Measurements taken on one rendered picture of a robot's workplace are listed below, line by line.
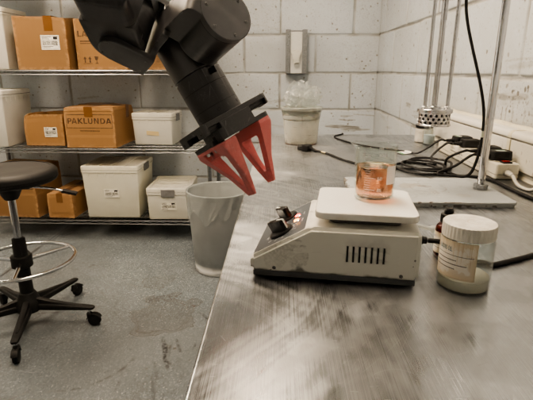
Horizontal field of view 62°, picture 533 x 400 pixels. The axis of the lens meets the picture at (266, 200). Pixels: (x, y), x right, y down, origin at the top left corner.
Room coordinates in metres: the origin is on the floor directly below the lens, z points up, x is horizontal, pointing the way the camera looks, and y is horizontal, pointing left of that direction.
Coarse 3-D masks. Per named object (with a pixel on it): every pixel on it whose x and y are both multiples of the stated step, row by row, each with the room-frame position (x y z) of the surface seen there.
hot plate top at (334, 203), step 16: (320, 192) 0.58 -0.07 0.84; (336, 192) 0.58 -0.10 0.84; (352, 192) 0.58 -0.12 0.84; (400, 192) 0.58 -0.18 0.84; (320, 208) 0.51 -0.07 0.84; (336, 208) 0.51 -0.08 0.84; (352, 208) 0.51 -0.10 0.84; (368, 208) 0.51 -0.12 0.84; (384, 208) 0.51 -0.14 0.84; (400, 208) 0.51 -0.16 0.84
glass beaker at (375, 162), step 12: (360, 144) 0.57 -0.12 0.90; (372, 144) 0.53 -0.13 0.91; (384, 144) 0.53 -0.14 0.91; (396, 144) 0.54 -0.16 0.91; (360, 156) 0.54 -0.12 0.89; (372, 156) 0.53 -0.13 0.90; (384, 156) 0.53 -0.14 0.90; (396, 156) 0.54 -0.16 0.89; (360, 168) 0.54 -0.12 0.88; (372, 168) 0.53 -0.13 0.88; (384, 168) 0.53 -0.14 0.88; (360, 180) 0.54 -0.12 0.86; (372, 180) 0.53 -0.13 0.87; (384, 180) 0.53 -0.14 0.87; (360, 192) 0.54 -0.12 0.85; (372, 192) 0.53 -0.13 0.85; (384, 192) 0.53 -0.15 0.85
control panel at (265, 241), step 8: (304, 208) 0.60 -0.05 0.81; (304, 216) 0.55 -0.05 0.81; (296, 224) 0.54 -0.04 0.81; (304, 224) 0.52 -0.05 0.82; (264, 232) 0.58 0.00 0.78; (288, 232) 0.52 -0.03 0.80; (296, 232) 0.50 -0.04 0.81; (264, 240) 0.54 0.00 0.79; (272, 240) 0.52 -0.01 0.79; (256, 248) 0.52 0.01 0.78
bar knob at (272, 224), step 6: (270, 222) 0.54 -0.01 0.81; (276, 222) 0.53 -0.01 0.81; (282, 222) 0.52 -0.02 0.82; (270, 228) 0.54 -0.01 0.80; (276, 228) 0.53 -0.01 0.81; (282, 228) 0.52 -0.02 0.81; (288, 228) 0.53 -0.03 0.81; (270, 234) 0.54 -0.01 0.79; (276, 234) 0.52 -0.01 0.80; (282, 234) 0.52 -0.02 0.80
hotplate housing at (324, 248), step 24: (312, 216) 0.54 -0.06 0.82; (288, 240) 0.50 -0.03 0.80; (312, 240) 0.49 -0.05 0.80; (336, 240) 0.49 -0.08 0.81; (360, 240) 0.48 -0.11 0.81; (384, 240) 0.48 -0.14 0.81; (408, 240) 0.47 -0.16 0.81; (264, 264) 0.50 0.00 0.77; (288, 264) 0.50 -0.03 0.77; (312, 264) 0.49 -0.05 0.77; (336, 264) 0.49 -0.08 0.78; (360, 264) 0.48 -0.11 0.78; (384, 264) 0.48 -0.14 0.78; (408, 264) 0.47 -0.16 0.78
